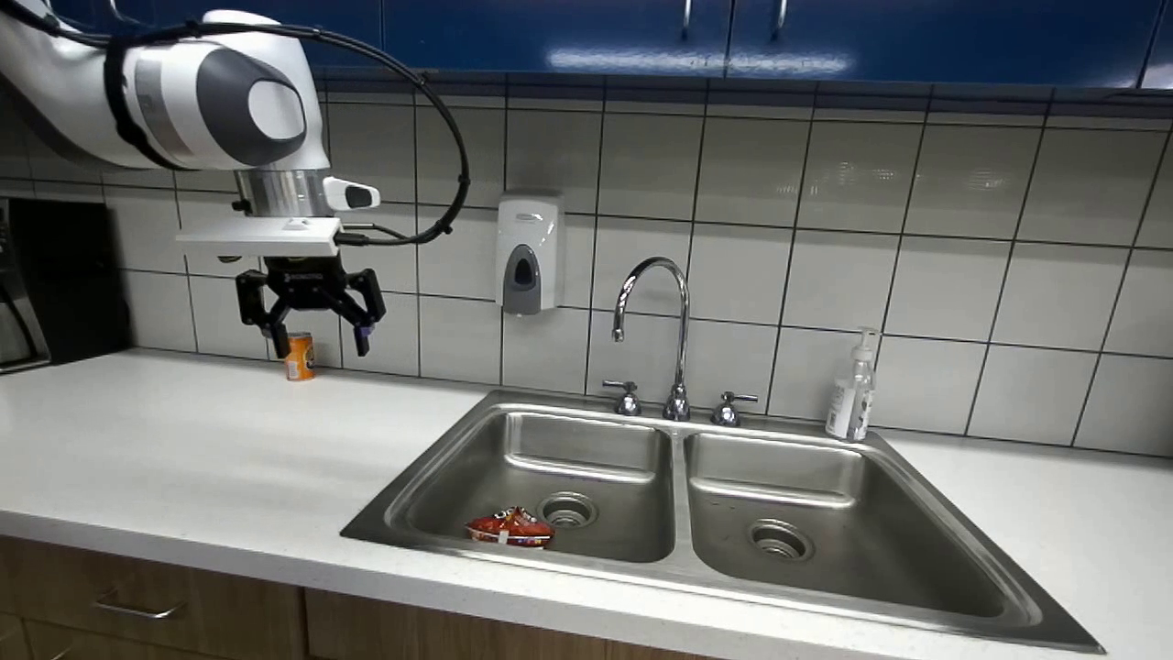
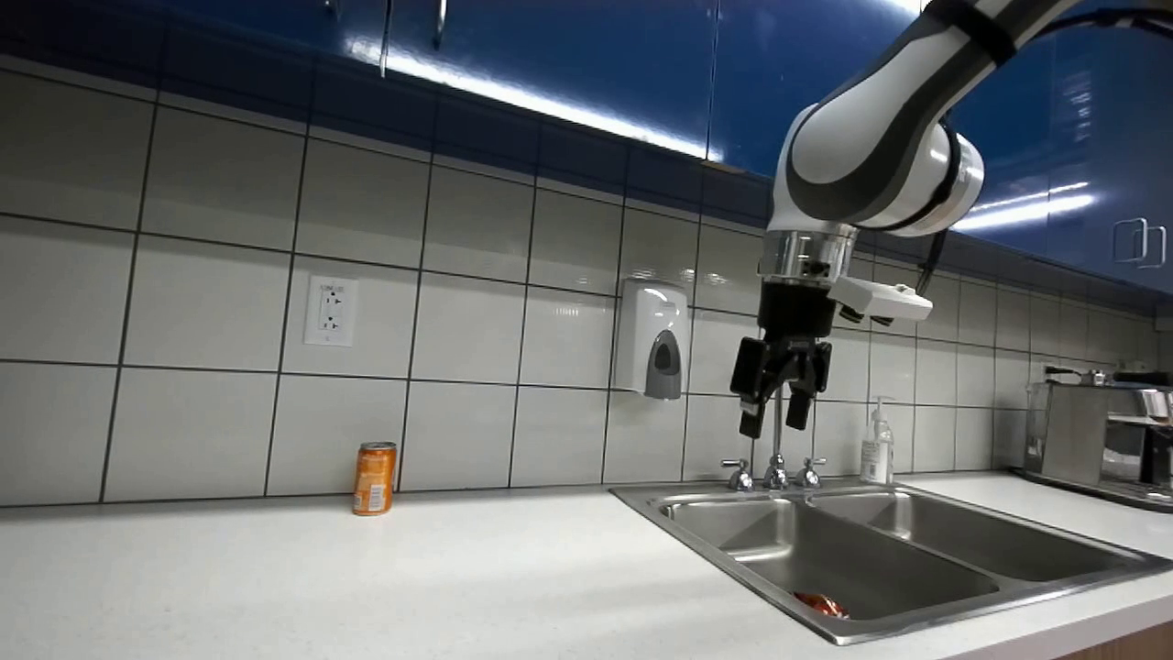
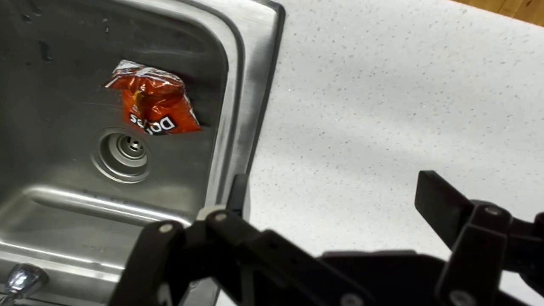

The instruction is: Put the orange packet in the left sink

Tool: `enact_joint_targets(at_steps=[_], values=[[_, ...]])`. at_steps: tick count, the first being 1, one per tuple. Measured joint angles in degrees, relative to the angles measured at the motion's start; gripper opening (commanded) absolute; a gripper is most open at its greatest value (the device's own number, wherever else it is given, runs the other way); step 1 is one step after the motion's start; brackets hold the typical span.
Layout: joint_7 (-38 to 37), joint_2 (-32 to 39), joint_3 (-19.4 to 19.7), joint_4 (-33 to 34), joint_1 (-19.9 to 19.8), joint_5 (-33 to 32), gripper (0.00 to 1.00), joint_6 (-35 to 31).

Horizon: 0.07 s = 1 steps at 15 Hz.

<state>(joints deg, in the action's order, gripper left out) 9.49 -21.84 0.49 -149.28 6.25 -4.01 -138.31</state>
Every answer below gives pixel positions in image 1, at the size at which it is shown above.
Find orange can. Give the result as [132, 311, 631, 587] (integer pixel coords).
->
[281, 329, 317, 387]

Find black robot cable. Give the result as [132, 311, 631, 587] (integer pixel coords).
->
[112, 14, 472, 250]

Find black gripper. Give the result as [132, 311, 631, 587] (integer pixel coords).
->
[235, 253, 388, 365]

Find round sink drain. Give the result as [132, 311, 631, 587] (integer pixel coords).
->
[537, 487, 596, 531]
[747, 519, 812, 565]

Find wooden lower cabinets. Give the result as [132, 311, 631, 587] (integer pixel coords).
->
[0, 531, 710, 660]

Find chrome faucet handle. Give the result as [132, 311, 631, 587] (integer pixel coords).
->
[706, 390, 763, 429]
[602, 379, 644, 420]

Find clear soap bottle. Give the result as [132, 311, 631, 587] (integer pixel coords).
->
[819, 324, 879, 444]

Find chrome gooseneck faucet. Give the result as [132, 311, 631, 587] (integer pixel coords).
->
[607, 253, 696, 425]

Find orange chip packet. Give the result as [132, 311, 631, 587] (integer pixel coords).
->
[464, 508, 562, 554]

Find stainless steel double sink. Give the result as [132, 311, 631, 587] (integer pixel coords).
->
[336, 390, 1105, 653]

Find white wall soap dispenser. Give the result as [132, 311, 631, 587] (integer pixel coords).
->
[493, 195, 564, 321]

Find black countertop appliance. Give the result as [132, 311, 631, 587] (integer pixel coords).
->
[0, 195, 135, 379]

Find blue upper cabinets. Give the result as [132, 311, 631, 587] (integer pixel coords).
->
[46, 0, 1173, 95]

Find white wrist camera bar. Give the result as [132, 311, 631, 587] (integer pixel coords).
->
[180, 217, 347, 263]

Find metal drawer handle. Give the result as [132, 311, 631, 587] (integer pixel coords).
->
[88, 594, 180, 626]

